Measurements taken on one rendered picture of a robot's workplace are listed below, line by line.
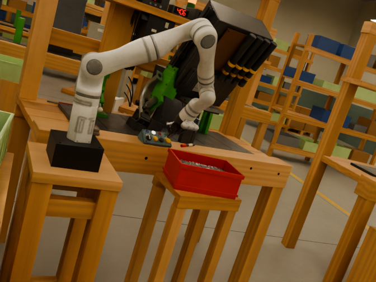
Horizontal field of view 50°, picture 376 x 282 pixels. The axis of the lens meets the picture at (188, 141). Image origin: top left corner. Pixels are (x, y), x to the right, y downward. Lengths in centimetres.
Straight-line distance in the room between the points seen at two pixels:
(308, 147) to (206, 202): 600
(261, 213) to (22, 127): 148
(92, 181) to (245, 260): 145
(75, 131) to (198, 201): 61
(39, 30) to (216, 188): 122
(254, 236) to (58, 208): 143
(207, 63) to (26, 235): 91
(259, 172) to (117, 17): 119
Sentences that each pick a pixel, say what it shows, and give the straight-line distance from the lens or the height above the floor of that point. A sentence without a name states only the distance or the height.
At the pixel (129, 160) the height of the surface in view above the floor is 81.
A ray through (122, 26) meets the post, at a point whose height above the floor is 139.
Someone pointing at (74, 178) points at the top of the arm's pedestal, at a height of 84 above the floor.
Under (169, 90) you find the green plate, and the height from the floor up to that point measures 115.
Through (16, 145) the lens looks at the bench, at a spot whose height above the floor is 61.
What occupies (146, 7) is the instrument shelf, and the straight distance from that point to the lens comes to 232.
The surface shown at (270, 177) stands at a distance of 246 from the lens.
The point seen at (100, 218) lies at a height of 69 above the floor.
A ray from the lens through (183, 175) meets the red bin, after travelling 174.
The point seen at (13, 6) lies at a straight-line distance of 907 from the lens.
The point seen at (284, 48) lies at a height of 207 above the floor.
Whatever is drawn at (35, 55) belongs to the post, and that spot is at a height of 112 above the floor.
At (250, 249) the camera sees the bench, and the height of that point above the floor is 32.
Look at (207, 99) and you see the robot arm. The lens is 173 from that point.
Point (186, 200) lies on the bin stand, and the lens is 173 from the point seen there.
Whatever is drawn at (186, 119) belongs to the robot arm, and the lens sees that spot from 183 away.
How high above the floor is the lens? 138
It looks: 12 degrees down
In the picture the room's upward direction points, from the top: 17 degrees clockwise
